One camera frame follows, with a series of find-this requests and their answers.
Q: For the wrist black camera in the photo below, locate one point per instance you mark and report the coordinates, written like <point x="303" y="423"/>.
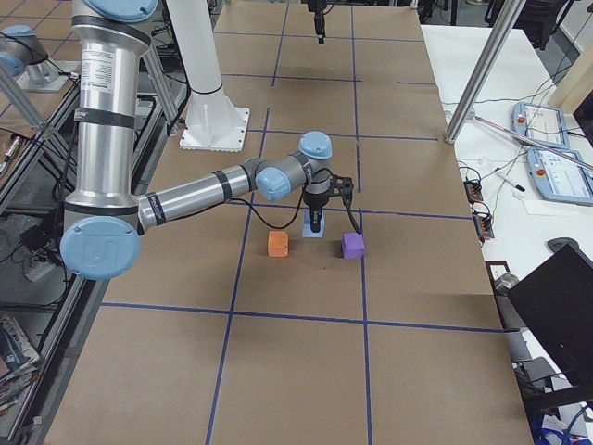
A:
<point x="343" y="187"/>

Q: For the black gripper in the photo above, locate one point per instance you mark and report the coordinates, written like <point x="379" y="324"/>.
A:
<point x="314" y="202"/>
<point x="318" y="24"/>

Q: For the lower teach pendant tablet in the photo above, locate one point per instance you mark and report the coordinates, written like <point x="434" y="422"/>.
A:
<point x="560" y="179"/>

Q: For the orange foam block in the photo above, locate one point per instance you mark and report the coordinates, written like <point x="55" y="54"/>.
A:
<point x="278" y="244"/>

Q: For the purple foam block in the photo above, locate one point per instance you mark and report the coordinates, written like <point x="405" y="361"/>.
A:
<point x="353" y="246"/>

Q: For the teach pendant tablet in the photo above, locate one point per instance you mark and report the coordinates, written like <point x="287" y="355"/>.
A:
<point x="560" y="179"/>
<point x="546" y="125"/>

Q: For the upper teach pendant tablet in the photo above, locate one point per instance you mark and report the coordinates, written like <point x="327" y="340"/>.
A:
<point x="546" y="125"/>

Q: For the black computer mouse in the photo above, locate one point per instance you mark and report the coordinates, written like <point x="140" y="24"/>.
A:
<point x="556" y="244"/>

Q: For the black laptop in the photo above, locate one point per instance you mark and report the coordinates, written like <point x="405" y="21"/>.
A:
<point x="555" y="303"/>

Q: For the stack of books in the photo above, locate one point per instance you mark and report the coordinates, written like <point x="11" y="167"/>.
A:
<point x="19" y="361"/>

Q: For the aluminium frame post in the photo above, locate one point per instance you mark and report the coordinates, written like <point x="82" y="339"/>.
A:
<point x="497" y="38"/>

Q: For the black marker pen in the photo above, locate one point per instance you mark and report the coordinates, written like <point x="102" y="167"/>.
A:
<point x="507" y="180"/>

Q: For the metal cup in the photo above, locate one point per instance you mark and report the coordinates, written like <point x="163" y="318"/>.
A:
<point x="505" y="283"/>

